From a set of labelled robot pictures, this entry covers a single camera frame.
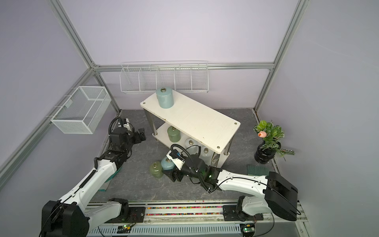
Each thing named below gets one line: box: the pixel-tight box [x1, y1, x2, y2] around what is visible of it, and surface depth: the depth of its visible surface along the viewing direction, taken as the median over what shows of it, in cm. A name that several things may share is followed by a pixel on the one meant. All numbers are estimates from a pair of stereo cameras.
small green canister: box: [167, 125, 182, 143], surface depth 93 cm
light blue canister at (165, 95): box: [155, 86, 174, 110], surface depth 72 cm
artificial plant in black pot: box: [253, 120, 296, 165], surface depth 77 cm
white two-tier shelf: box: [140, 89, 241, 167], surface depth 72 cm
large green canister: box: [149, 160, 164, 178], surface depth 84 cm
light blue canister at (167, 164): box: [160, 156, 176, 171], surface depth 68 cm
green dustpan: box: [246, 164, 270, 177], surface depth 90 cm
